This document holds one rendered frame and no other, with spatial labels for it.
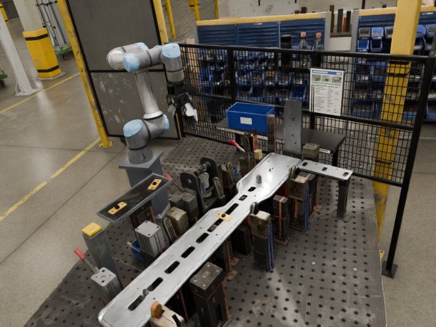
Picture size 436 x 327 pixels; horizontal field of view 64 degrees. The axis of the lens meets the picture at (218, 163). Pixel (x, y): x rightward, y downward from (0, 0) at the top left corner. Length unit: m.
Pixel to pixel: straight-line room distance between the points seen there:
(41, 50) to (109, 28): 5.11
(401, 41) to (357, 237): 1.07
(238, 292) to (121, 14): 3.27
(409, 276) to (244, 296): 1.50
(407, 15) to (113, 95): 3.48
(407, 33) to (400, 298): 1.69
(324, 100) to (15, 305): 2.70
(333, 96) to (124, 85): 2.85
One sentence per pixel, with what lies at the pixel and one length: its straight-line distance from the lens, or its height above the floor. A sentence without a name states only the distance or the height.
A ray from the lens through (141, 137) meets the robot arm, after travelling 2.05.
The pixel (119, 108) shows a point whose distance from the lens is 4.68.
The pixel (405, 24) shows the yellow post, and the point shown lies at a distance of 2.14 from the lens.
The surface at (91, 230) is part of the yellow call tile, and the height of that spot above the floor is 1.16.
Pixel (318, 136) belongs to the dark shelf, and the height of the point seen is 1.03.
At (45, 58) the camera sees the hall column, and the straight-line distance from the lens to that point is 9.37.
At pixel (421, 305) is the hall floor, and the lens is 2.79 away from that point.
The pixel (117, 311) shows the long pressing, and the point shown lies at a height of 1.00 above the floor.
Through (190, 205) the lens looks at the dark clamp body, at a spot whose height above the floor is 1.05.
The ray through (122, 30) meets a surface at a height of 1.51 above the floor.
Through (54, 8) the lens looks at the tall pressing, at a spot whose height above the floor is 1.30.
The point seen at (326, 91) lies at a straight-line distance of 2.31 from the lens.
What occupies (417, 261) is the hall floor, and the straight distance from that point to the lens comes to 3.06.
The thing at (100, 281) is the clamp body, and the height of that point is 1.06.
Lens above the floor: 2.10
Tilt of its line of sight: 31 degrees down
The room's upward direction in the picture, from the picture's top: 7 degrees counter-clockwise
